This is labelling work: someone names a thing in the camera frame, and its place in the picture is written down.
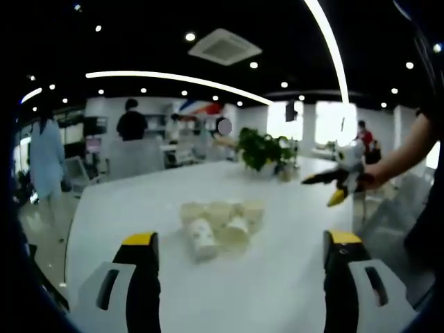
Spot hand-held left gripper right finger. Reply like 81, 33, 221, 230
322, 228, 419, 333

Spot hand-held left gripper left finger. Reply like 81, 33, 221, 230
69, 231, 162, 333

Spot person's right hand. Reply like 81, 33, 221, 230
363, 162, 389, 191

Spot green potted plant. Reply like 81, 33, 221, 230
237, 127, 300, 180

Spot black hanging box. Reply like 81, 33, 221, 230
285, 100, 299, 123

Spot white table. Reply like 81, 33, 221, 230
65, 155, 355, 333

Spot grey chair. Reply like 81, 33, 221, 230
64, 155, 103, 199

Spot long curved ceiling light strip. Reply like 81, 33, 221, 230
302, 0, 350, 105
85, 70, 275, 105

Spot group of round ceiling spotlights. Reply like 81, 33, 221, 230
26, 24, 443, 112

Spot ceiling air conditioner vent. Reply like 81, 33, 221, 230
187, 28, 264, 67

